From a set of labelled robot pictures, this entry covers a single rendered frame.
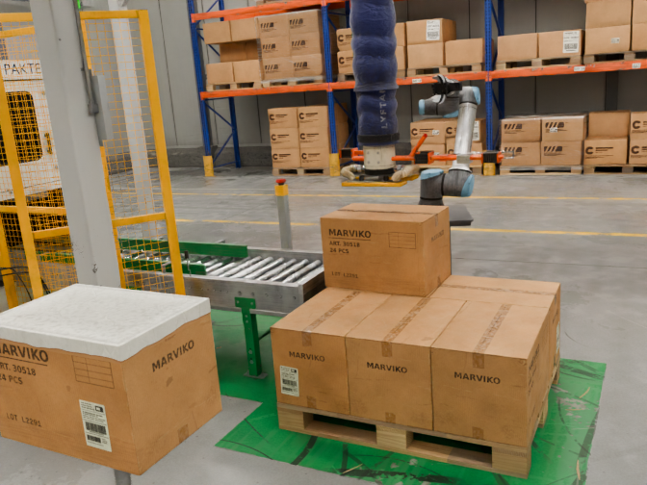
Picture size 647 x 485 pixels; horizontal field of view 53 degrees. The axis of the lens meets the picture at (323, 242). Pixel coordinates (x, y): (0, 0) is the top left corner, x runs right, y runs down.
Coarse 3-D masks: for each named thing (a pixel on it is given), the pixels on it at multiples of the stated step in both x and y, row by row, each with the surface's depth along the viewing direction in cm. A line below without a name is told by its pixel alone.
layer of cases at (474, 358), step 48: (336, 288) 361; (480, 288) 343; (528, 288) 337; (288, 336) 307; (336, 336) 295; (384, 336) 289; (432, 336) 285; (480, 336) 282; (528, 336) 278; (288, 384) 315; (336, 384) 302; (384, 384) 290; (432, 384) 279; (480, 384) 269; (528, 384) 262; (480, 432) 274; (528, 432) 268
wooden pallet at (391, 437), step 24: (288, 408) 318; (312, 432) 315; (336, 432) 312; (360, 432) 311; (384, 432) 296; (408, 432) 295; (432, 432) 285; (432, 456) 288; (456, 456) 286; (480, 456) 284; (504, 456) 272; (528, 456) 270
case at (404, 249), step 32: (352, 224) 346; (384, 224) 337; (416, 224) 328; (448, 224) 359; (352, 256) 351; (384, 256) 341; (416, 256) 332; (448, 256) 363; (352, 288) 356; (384, 288) 346; (416, 288) 337
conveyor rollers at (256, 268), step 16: (128, 256) 465; (144, 256) 466; (192, 256) 456; (208, 256) 447; (224, 256) 446; (208, 272) 415; (224, 272) 405; (240, 272) 402; (256, 272) 401; (272, 272) 400; (288, 272) 398; (304, 272) 398
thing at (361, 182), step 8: (360, 176) 346; (384, 176) 340; (344, 184) 347; (352, 184) 345; (360, 184) 343; (368, 184) 341; (376, 184) 339; (384, 184) 337; (392, 184) 335; (400, 184) 333
